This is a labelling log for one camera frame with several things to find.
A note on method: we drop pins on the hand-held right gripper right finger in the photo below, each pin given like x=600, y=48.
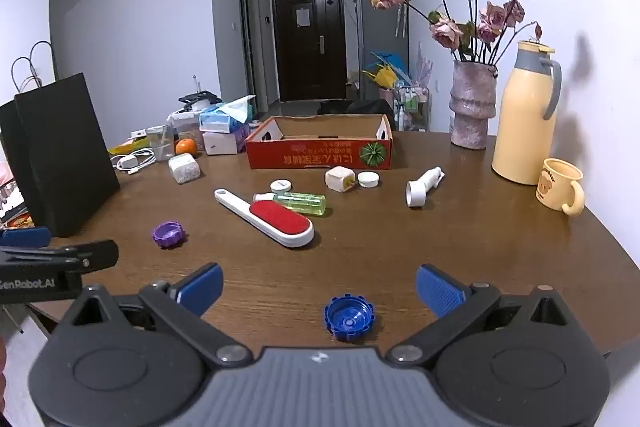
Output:
x=440, y=289

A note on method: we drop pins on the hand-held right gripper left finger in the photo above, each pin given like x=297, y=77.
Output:
x=202, y=288

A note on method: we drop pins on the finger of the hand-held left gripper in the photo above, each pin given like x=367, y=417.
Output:
x=25, y=237
x=95, y=254

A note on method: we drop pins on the purple bottle cap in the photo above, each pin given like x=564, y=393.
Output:
x=170, y=234

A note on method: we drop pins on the blue bottle cap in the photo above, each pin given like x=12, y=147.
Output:
x=350, y=319

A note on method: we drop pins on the white spray nozzle tube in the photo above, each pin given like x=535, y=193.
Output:
x=417, y=194

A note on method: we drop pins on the white red lint brush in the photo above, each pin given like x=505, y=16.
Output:
x=280, y=219

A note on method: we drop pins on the white pill bottle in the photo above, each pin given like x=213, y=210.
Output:
x=184, y=168

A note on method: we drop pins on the green clear bottle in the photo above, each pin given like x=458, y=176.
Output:
x=300, y=203

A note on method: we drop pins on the white plug adapter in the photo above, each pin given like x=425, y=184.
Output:
x=339, y=179

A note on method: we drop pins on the red cardboard box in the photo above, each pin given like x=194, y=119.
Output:
x=320, y=157

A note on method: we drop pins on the printed snack packet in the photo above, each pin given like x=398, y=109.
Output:
x=19, y=222

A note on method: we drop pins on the black paper bag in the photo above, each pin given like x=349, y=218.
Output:
x=65, y=157
x=12, y=157

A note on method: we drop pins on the yellow packet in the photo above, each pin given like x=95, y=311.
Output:
x=125, y=148

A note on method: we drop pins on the clear glass cup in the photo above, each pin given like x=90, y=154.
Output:
x=161, y=144

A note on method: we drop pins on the flat white cap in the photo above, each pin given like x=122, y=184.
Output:
x=280, y=185

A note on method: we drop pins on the ribbed white cap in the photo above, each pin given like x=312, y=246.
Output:
x=368, y=180

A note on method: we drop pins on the orange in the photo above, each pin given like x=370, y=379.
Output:
x=185, y=147

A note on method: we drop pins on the yellow bear mug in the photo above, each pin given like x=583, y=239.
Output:
x=555, y=187

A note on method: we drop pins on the clear container white lid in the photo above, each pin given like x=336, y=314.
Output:
x=186, y=127

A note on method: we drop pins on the blue tissue pack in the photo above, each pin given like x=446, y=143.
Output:
x=220, y=119

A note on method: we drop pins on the pink ceramic vase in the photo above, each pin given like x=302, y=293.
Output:
x=470, y=107

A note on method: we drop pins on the yellow thermos jug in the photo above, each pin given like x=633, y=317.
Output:
x=522, y=122

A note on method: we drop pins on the trolley cart with bottles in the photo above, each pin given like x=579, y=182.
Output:
x=412, y=104

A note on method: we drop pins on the black device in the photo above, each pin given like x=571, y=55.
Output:
x=200, y=98

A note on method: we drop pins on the blue and yellow bags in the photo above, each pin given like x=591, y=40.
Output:
x=385, y=74

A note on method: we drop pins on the pink fan decoration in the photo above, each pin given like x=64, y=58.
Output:
x=425, y=67

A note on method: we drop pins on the dark wooden door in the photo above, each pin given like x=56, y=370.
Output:
x=310, y=57

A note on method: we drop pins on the bunch of dried roses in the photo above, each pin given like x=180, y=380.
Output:
x=445, y=32

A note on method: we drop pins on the grey refrigerator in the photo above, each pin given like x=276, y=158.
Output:
x=375, y=32

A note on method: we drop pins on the clear hanging umbrella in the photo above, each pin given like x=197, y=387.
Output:
x=401, y=7

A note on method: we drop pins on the paper note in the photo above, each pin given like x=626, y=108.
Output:
x=302, y=18

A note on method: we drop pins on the side door frame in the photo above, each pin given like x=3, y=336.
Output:
x=247, y=47

